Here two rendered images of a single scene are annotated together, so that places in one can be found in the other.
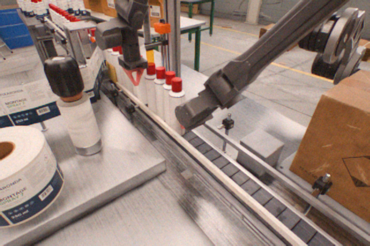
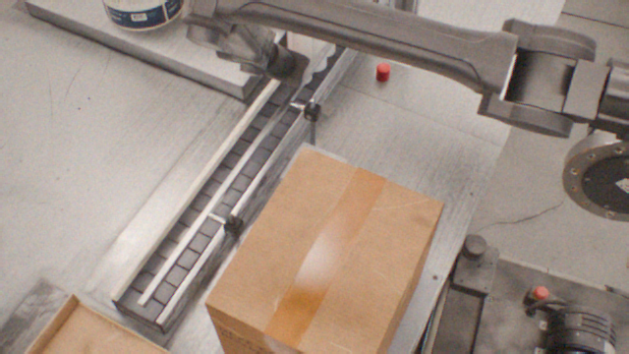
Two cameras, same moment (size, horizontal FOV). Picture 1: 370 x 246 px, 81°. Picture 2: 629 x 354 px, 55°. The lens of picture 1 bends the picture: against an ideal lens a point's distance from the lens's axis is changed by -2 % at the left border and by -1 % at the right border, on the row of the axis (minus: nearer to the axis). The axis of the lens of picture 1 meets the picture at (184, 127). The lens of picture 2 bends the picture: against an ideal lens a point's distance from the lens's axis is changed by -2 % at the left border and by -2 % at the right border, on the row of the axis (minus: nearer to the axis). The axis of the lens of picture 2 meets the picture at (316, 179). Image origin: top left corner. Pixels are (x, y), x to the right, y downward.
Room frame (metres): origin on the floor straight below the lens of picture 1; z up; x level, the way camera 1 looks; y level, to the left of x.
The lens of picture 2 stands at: (0.21, -0.87, 1.90)
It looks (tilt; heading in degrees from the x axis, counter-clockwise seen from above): 56 degrees down; 65
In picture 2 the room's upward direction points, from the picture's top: straight up
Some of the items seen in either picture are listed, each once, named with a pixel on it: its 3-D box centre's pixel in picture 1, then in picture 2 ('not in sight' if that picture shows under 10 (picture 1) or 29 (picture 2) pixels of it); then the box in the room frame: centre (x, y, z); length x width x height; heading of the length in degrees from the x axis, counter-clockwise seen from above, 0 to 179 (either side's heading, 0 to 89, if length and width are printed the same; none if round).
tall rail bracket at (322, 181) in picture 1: (311, 201); (226, 234); (0.30, -0.30, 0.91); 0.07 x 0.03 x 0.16; 127
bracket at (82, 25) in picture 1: (78, 25); not in sight; (1.03, 0.47, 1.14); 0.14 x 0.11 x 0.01; 37
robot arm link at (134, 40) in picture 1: (126, 34); not in sight; (0.71, 0.18, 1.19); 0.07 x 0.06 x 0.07; 134
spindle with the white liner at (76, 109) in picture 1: (76, 108); not in sight; (0.53, 0.31, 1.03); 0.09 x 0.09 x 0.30
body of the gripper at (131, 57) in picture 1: (131, 53); not in sight; (0.71, 0.17, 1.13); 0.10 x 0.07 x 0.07; 37
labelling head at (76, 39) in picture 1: (88, 53); not in sight; (1.04, 0.46, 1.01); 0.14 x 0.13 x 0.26; 37
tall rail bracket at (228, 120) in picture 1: (221, 136); (303, 122); (0.54, -0.12, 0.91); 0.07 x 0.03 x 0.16; 127
